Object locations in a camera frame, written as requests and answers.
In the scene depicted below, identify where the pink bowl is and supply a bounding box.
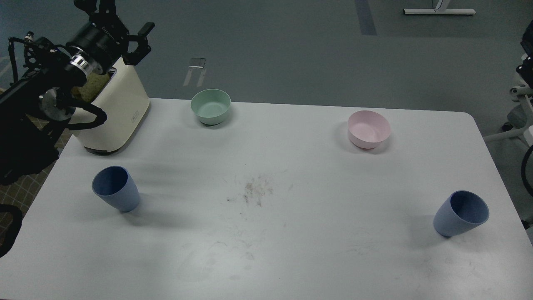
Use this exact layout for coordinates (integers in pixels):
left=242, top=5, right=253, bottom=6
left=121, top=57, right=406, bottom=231
left=348, top=110, right=392, bottom=150

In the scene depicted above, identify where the white chair base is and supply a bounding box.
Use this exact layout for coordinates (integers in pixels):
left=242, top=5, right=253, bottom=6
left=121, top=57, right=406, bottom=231
left=483, top=21, right=533, bottom=146

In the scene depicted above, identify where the blue cup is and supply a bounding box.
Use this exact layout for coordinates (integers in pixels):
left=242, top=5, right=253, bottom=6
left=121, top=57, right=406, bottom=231
left=433, top=190, right=490, bottom=238
left=92, top=165, right=141, bottom=213

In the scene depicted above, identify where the cream white toaster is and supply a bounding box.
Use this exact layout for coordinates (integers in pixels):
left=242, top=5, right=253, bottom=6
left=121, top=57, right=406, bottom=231
left=72, top=58, right=150, bottom=155

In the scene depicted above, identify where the green bowl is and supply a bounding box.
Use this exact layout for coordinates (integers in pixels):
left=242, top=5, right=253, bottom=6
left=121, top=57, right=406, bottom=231
left=190, top=89, right=232, bottom=125

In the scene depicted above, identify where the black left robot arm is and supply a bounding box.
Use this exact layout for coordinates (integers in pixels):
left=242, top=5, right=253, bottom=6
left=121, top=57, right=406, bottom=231
left=0, top=0, right=155, bottom=185

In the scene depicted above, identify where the checkered beige cloth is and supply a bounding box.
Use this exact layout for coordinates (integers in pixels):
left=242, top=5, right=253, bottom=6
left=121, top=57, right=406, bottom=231
left=0, top=87, right=72, bottom=246

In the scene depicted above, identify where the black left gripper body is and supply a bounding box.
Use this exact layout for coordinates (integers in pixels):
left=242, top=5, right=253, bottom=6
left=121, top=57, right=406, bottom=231
left=65, top=12, right=129, bottom=70

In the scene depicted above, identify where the silver floor socket plate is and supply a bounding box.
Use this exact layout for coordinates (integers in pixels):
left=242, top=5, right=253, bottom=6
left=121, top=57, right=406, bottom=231
left=188, top=57, right=206, bottom=70

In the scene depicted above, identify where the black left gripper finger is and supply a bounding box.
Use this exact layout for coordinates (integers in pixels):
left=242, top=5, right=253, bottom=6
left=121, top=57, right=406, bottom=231
left=122, top=22, right=155, bottom=66
left=74, top=0, right=118, bottom=21

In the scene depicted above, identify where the white desk base foot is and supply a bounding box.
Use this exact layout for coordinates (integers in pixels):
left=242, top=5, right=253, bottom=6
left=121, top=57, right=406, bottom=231
left=402, top=0, right=476, bottom=16

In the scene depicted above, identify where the brown bread slice front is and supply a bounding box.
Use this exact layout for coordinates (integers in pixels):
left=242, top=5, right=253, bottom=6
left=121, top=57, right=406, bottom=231
left=71, top=72, right=112, bottom=103

